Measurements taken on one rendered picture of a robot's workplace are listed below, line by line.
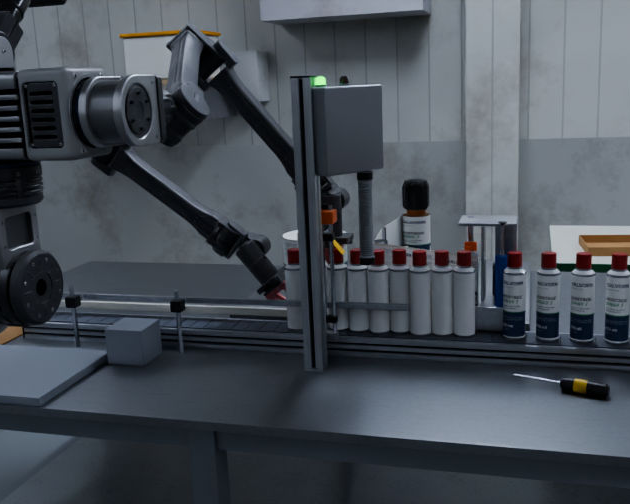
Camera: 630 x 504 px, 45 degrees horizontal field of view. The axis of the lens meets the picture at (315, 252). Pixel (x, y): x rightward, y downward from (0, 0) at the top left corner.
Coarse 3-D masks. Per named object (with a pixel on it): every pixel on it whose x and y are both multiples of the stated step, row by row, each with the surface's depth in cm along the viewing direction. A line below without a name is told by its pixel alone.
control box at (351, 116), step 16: (320, 96) 162; (336, 96) 163; (352, 96) 165; (368, 96) 168; (320, 112) 163; (336, 112) 163; (352, 112) 166; (368, 112) 169; (320, 128) 163; (336, 128) 164; (352, 128) 167; (368, 128) 170; (320, 144) 164; (336, 144) 164; (352, 144) 167; (368, 144) 170; (320, 160) 165; (336, 160) 165; (352, 160) 168; (368, 160) 171
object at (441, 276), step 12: (444, 252) 178; (444, 264) 179; (432, 276) 180; (444, 276) 178; (432, 288) 181; (444, 288) 179; (432, 300) 182; (444, 300) 180; (432, 312) 182; (444, 312) 180; (432, 324) 183; (444, 324) 181; (444, 336) 182
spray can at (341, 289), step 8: (336, 256) 186; (336, 264) 186; (344, 264) 187; (328, 272) 187; (336, 272) 186; (344, 272) 186; (328, 280) 188; (336, 280) 186; (344, 280) 187; (328, 288) 188; (336, 288) 187; (344, 288) 187; (328, 296) 189; (336, 296) 187; (344, 296) 188; (328, 312) 190; (336, 312) 188; (344, 312) 188; (344, 320) 189; (344, 328) 189
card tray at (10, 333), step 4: (8, 328) 220; (12, 328) 219; (16, 328) 219; (20, 328) 219; (4, 332) 216; (8, 332) 216; (12, 332) 216; (16, 332) 216; (20, 332) 215; (0, 336) 212; (4, 336) 212; (8, 336) 212; (12, 336) 212; (16, 336) 212; (0, 340) 209; (4, 340) 209; (8, 340) 209; (0, 344) 206
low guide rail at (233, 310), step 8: (64, 304) 216; (88, 304) 214; (96, 304) 213; (104, 304) 212; (112, 304) 211; (120, 304) 211; (128, 304) 210; (136, 304) 209; (144, 304) 209; (152, 304) 208; (160, 304) 208; (168, 304) 207; (184, 312) 206; (192, 312) 205; (200, 312) 205; (208, 312) 204; (216, 312) 203; (224, 312) 203; (232, 312) 202; (240, 312) 201; (248, 312) 201; (256, 312) 200; (264, 312) 199; (272, 312) 199; (280, 312) 198
